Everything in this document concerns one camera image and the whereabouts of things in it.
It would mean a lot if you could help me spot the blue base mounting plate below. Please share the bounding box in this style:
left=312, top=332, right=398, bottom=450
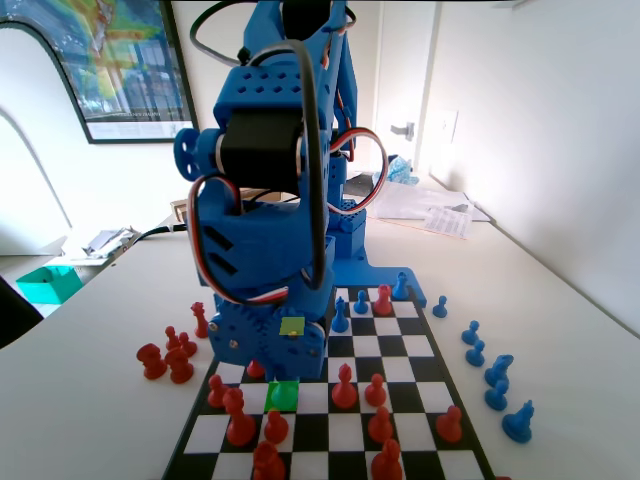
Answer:
left=329, top=247, right=429, bottom=309

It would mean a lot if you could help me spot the crumpled paper pile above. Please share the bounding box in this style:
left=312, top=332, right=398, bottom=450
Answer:
left=64, top=224, right=144, bottom=266

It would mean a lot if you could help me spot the printed paper sheet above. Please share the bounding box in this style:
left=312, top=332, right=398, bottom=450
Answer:
left=421, top=203, right=475, bottom=241

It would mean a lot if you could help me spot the black and white chessboard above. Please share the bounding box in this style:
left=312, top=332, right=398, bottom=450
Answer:
left=160, top=285, right=497, bottom=480

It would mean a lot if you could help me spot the blue bishop chess piece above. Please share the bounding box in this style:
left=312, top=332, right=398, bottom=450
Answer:
left=330, top=296, right=350, bottom=334

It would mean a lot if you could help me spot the red white black servo wire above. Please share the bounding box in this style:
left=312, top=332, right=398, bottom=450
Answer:
left=327, top=127, right=389, bottom=216
left=188, top=174, right=292, bottom=307

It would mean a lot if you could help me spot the thick black camera cable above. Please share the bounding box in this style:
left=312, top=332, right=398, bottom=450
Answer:
left=188, top=0, right=330, bottom=292

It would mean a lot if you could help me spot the black framed poster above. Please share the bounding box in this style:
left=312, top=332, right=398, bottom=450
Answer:
left=0, top=0, right=201, bottom=146

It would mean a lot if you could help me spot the blue fluffy cloth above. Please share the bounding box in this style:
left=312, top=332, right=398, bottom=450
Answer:
left=387, top=155, right=420, bottom=186

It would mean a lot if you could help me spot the teal plastic bin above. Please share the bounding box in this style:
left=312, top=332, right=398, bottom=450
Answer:
left=16, top=264, right=83, bottom=305

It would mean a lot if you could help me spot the black power cable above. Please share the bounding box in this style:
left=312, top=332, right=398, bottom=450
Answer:
left=133, top=222, right=194, bottom=242

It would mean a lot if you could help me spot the brown cardboard box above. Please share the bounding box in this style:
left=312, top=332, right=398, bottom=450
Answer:
left=169, top=189, right=301, bottom=222

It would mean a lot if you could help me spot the red queen chess piece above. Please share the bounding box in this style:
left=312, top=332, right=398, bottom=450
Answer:
left=191, top=300, right=212, bottom=340

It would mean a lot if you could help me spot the dark grey box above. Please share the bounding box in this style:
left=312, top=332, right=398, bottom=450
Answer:
left=344, top=172, right=377, bottom=200

